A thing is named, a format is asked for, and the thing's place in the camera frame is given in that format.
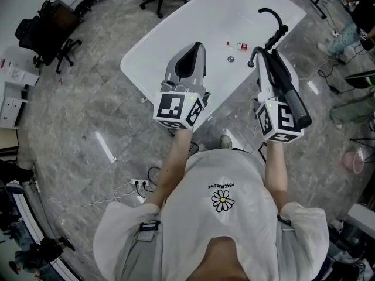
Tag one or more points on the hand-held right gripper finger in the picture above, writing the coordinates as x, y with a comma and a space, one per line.
293, 75
265, 80

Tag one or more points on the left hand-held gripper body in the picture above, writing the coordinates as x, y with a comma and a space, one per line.
170, 107

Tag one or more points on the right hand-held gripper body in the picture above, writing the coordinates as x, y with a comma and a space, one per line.
275, 121

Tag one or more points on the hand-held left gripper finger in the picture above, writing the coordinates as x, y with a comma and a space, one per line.
171, 69
200, 72

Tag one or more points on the black shower hose handle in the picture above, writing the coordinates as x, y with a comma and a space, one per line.
293, 98

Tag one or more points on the person's right forearm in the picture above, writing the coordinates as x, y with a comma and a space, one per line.
274, 171

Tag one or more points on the person's left forearm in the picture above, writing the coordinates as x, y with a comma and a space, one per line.
168, 168

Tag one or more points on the white bathtub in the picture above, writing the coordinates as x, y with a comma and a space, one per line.
211, 19

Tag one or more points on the round metal drain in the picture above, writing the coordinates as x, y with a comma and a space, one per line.
231, 59

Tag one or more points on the clear bottle red label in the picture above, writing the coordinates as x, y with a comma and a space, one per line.
241, 46

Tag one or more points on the person's left white shoe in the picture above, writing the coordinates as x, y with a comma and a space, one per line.
202, 148

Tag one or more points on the person's white shoe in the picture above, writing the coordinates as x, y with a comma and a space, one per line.
202, 148
225, 141

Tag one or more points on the person's right white shoe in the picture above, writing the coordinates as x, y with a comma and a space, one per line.
225, 141

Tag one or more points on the black panel green edge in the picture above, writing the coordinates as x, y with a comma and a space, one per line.
361, 78

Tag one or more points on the white power strip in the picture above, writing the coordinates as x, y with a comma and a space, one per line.
139, 182

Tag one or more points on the pink plastic basin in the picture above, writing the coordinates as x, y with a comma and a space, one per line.
350, 159

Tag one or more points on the black tripod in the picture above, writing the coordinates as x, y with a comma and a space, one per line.
363, 140

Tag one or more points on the white flower print t-shirt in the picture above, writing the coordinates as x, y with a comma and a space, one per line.
234, 221

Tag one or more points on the dark brown cabinet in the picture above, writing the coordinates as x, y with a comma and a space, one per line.
63, 16

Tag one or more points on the white box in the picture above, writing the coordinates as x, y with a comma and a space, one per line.
361, 219

